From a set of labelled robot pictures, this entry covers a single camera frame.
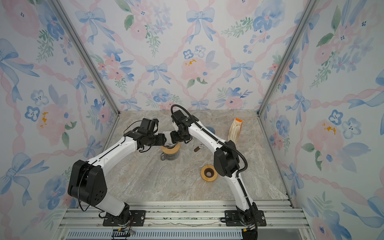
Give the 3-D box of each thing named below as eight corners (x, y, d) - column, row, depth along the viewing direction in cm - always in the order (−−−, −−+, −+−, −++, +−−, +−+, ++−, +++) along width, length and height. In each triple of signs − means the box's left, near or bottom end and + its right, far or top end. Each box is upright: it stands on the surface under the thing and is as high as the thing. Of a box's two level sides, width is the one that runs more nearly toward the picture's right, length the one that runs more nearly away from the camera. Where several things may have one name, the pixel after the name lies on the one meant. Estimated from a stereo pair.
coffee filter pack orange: (226, 141, 106) (229, 130, 97) (230, 128, 113) (233, 117, 104) (236, 144, 104) (240, 133, 95) (239, 130, 112) (243, 120, 102)
